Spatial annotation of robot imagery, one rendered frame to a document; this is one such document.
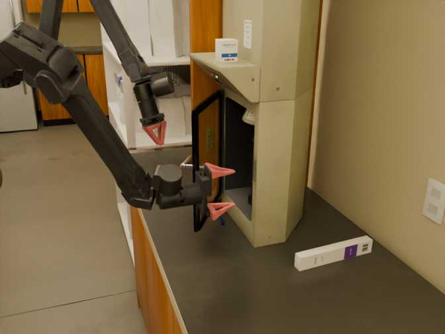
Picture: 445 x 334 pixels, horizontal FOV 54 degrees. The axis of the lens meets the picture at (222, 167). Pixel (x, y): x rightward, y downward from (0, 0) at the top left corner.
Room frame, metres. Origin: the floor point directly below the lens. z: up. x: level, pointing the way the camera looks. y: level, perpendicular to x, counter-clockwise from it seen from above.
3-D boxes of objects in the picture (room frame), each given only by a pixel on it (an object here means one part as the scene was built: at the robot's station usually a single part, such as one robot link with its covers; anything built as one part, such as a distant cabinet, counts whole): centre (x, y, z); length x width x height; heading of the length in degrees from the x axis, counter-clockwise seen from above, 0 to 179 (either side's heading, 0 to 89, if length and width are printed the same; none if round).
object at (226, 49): (1.29, -0.01, 1.54); 0.05 x 0.05 x 0.06; 20
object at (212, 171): (1.06, 0.01, 1.24); 0.09 x 0.07 x 0.07; 109
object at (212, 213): (1.06, 0.01, 1.17); 0.09 x 0.07 x 0.07; 109
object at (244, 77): (1.33, 0.00, 1.46); 0.32 x 0.12 x 0.10; 19
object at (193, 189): (1.04, 0.08, 1.20); 0.07 x 0.07 x 0.10; 19
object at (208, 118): (1.34, 0.05, 1.19); 0.30 x 0.01 x 0.40; 166
